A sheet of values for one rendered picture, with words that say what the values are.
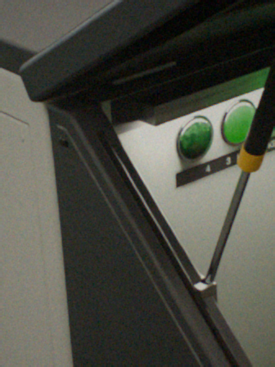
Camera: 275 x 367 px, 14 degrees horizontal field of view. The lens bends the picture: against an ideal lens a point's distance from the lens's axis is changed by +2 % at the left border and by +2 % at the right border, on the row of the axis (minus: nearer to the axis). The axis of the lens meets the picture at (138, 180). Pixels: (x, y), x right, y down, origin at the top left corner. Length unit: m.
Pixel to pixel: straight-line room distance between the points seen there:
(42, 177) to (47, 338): 0.20
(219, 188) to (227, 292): 0.13
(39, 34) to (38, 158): 0.12
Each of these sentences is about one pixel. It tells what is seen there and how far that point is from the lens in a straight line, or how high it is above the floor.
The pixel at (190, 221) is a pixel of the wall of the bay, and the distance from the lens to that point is 1.18.
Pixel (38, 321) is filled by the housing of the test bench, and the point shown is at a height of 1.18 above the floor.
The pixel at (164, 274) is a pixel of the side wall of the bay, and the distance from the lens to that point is 1.00.
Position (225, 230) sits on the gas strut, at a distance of 0.95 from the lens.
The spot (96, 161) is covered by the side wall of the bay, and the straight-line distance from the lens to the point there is 1.03.
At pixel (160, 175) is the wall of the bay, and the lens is 1.14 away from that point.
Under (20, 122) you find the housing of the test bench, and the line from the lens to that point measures 1.13.
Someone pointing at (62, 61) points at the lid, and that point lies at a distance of 0.99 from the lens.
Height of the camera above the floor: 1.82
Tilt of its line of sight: 24 degrees down
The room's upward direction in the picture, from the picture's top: 4 degrees counter-clockwise
